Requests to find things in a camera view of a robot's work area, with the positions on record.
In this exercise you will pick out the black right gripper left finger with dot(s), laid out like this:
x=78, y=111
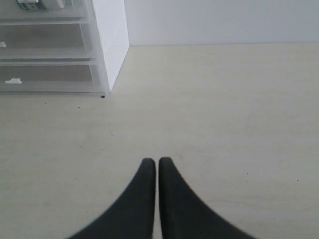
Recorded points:
x=131, y=216

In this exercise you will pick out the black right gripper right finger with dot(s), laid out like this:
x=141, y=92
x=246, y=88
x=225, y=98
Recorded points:
x=183, y=215

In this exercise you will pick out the clear drawer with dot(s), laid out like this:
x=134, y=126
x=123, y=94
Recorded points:
x=66, y=77
x=73, y=9
x=45, y=41

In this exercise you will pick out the white plastic drawer cabinet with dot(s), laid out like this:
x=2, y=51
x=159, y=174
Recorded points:
x=107, y=27

